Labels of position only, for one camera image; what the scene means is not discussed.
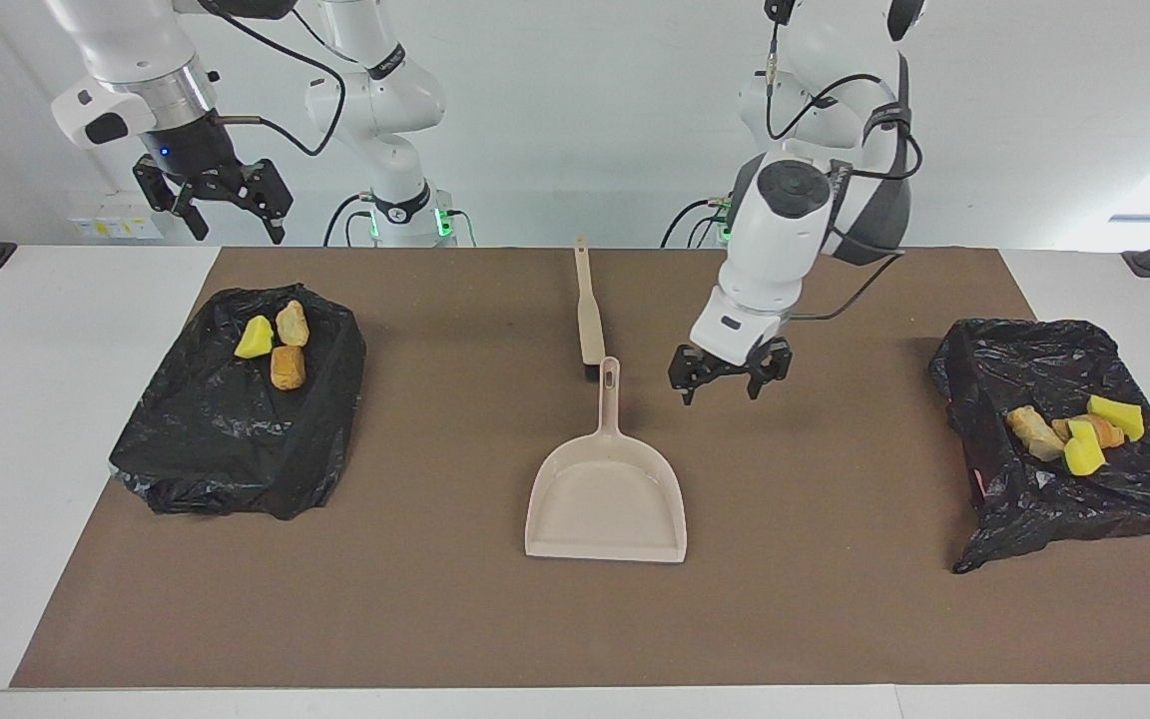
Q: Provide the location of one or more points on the beige toy bread chunk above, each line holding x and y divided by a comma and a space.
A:
1032, 431

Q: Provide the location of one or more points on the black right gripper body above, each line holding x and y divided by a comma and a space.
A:
191, 150

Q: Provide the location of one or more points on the toy croissant half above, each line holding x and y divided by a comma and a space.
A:
1099, 429
291, 325

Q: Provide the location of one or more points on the beige plastic dustpan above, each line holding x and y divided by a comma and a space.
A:
605, 499

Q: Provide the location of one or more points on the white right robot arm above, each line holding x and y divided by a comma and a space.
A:
375, 100

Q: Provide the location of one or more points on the black bag lined bin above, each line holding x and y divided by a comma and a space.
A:
1054, 499
216, 449

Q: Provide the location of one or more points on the brown toy bread roll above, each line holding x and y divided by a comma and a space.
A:
287, 367

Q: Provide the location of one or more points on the white wall socket box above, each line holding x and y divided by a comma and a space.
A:
116, 220

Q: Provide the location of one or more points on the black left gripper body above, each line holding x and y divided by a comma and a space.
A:
735, 358

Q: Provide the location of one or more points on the yellow green sponge piece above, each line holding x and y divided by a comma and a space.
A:
1117, 415
1084, 451
254, 340

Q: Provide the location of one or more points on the brown paper table mat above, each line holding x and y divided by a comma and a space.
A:
635, 619

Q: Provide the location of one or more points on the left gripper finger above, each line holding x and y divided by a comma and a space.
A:
773, 367
690, 374

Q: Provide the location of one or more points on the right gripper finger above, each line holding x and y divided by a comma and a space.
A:
166, 195
261, 195

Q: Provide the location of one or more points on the beige hand brush black bristles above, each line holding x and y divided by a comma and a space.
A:
589, 310

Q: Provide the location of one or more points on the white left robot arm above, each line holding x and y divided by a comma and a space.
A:
775, 240

